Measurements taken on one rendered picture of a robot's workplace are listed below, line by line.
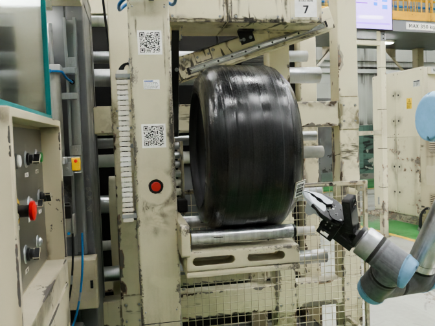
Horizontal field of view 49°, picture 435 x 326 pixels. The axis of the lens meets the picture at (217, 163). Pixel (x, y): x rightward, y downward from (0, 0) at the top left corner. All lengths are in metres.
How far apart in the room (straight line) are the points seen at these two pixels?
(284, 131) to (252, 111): 0.11
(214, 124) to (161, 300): 0.60
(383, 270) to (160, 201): 0.69
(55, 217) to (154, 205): 0.33
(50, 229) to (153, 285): 0.41
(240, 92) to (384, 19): 4.47
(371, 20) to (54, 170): 4.75
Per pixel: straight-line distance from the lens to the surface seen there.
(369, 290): 1.51
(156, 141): 1.51
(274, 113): 1.40
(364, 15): 5.65
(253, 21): 1.89
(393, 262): 1.41
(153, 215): 1.53
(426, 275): 1.56
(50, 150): 1.33
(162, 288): 1.58
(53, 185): 1.33
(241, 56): 1.98
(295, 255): 1.54
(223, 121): 1.36
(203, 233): 1.48
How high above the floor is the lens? 1.21
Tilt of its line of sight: 3 degrees down
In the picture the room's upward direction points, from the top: 2 degrees counter-clockwise
